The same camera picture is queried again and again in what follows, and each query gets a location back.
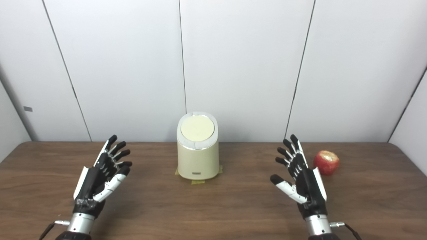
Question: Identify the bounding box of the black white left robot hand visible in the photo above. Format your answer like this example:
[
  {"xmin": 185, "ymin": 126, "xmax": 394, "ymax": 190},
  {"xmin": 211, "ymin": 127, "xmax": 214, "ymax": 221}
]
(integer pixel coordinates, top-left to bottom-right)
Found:
[{"xmin": 73, "ymin": 135, "xmax": 133, "ymax": 219}]

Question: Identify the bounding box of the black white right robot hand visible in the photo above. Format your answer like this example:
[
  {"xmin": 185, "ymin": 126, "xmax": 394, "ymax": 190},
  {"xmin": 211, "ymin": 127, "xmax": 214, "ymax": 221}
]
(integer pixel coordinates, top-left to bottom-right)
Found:
[{"xmin": 270, "ymin": 134, "xmax": 328, "ymax": 220}]

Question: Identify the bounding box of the red apple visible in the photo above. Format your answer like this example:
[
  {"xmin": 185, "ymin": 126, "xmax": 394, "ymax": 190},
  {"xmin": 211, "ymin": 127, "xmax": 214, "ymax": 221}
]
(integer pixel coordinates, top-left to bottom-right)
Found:
[{"xmin": 313, "ymin": 150, "xmax": 340, "ymax": 176}]

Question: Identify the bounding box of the cream round bin lid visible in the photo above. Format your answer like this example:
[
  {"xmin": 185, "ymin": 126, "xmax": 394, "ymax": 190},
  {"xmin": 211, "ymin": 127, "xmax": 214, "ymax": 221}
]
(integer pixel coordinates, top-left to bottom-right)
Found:
[{"xmin": 180, "ymin": 114, "xmax": 215, "ymax": 142}]

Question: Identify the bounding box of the cream lidded trash can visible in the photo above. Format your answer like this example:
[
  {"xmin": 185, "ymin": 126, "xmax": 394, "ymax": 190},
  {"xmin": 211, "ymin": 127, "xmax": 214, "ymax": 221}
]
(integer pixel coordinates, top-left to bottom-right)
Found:
[{"xmin": 176, "ymin": 111, "xmax": 220, "ymax": 181}]

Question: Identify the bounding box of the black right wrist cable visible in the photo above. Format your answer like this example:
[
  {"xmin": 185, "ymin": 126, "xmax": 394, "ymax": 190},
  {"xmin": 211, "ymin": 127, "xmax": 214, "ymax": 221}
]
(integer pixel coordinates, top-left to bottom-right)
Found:
[{"xmin": 330, "ymin": 222, "xmax": 363, "ymax": 240}]

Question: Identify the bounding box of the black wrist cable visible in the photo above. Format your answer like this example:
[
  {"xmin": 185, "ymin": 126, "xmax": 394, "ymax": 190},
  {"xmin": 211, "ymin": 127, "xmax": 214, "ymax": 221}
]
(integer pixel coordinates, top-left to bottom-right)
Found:
[
  {"xmin": 39, "ymin": 220, "xmax": 71, "ymax": 240},
  {"xmin": 330, "ymin": 222, "xmax": 363, "ymax": 240}
]

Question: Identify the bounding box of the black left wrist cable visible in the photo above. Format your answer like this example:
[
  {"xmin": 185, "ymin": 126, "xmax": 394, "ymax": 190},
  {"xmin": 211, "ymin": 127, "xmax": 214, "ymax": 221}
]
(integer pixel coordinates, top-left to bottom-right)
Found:
[{"xmin": 39, "ymin": 220, "xmax": 71, "ymax": 240}]

